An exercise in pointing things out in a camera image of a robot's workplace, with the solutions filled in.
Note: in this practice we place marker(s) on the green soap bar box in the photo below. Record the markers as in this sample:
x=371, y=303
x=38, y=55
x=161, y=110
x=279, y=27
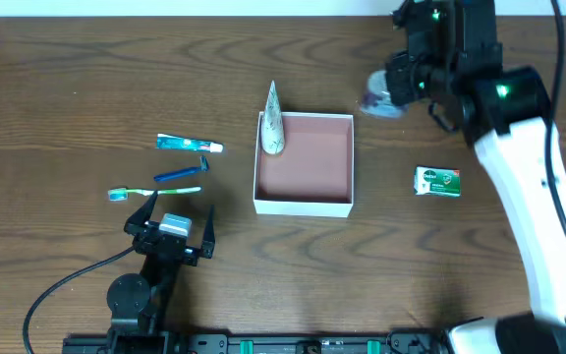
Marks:
x=435, y=181

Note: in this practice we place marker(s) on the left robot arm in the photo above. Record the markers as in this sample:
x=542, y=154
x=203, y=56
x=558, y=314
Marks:
x=139, y=301

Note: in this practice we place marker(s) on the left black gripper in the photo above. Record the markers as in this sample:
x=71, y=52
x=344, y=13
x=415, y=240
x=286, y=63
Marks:
x=166, y=244

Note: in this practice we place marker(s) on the green white toothbrush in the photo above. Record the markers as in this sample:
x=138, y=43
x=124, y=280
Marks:
x=122, y=194

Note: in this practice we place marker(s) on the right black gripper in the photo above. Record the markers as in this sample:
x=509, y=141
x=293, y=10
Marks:
x=406, y=79

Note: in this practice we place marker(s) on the white cream tube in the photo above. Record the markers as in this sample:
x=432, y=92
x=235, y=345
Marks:
x=271, y=128

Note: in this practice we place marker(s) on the white box with pink interior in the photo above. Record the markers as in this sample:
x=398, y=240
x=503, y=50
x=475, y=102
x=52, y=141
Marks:
x=314, y=175

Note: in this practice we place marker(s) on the green toothpaste tube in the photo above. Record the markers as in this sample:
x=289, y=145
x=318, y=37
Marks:
x=165, y=141

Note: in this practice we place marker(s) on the blue disposable razor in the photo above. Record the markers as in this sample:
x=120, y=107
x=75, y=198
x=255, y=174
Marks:
x=202, y=167

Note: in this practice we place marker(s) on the dark blue pump bottle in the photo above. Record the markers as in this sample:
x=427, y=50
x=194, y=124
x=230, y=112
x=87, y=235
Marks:
x=377, y=101

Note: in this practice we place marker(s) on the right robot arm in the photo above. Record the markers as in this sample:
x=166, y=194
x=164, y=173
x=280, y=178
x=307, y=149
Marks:
x=509, y=123

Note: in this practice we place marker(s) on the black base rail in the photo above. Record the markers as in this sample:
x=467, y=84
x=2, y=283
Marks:
x=398, y=342

